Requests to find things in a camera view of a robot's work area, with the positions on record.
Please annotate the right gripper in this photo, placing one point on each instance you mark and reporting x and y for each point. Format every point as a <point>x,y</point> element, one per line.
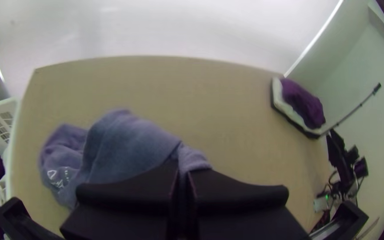
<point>336,151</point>

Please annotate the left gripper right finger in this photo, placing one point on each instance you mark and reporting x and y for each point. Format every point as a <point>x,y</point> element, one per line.
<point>242,213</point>

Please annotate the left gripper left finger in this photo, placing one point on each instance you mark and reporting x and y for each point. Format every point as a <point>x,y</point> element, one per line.
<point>128,206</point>

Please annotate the grey t-shirt white print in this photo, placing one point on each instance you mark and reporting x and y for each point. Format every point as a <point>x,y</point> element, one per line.
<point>122,143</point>

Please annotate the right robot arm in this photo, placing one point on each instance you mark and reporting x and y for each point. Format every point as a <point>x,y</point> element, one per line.
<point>357,166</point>

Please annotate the pile of folded clothes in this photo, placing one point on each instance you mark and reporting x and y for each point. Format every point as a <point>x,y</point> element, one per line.
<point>300,101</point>

